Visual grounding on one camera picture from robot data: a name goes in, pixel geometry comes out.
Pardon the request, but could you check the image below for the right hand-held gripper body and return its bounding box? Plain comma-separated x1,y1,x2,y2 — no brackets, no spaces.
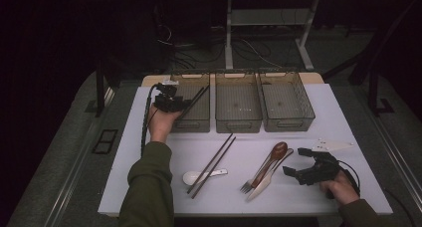
297,137,354,186

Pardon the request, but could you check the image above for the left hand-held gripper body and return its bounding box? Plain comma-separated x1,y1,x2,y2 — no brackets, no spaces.
153,80,187,114

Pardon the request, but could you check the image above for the brown wooden spoon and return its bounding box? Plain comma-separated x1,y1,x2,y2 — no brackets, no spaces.
251,141,289,189

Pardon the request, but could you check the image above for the metal table knife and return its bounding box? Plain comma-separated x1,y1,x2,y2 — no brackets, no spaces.
246,148,295,202

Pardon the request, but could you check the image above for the metal fork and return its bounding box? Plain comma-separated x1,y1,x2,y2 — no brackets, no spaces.
240,152,277,195

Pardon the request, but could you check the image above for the grey plastic bin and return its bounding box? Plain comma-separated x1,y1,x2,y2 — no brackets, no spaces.
214,71,263,134

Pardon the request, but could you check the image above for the white ceramic spoon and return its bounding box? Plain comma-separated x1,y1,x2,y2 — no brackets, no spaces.
182,168,229,186

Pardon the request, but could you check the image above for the person's left hand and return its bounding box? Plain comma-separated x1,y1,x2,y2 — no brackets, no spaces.
147,104,183,144

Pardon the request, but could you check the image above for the person's right hand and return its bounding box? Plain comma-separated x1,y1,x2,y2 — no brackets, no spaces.
319,170,361,206

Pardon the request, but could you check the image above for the white table cover sheet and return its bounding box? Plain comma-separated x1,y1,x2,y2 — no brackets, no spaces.
98,83,394,218

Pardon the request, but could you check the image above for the black metal stand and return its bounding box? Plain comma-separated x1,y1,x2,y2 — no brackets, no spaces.
95,62,115,117
322,0,422,116

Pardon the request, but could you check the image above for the white metal stand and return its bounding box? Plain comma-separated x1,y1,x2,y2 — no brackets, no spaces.
224,0,321,72

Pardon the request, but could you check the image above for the left hand-held gripper cable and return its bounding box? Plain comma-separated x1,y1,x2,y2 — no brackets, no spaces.
140,83,167,156

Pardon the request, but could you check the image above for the hand-held gripper cable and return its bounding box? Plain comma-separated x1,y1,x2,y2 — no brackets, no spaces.
140,83,167,156
337,159,362,196

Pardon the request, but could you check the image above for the right hand-held gripper cable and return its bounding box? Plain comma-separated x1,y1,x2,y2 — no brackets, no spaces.
337,159,362,196

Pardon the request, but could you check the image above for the bundle of floor cables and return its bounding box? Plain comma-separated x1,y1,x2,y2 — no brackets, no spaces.
153,4,287,71

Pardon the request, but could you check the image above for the metal floor rail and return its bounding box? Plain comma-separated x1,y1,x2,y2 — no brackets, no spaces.
361,101,422,201
43,87,115,227

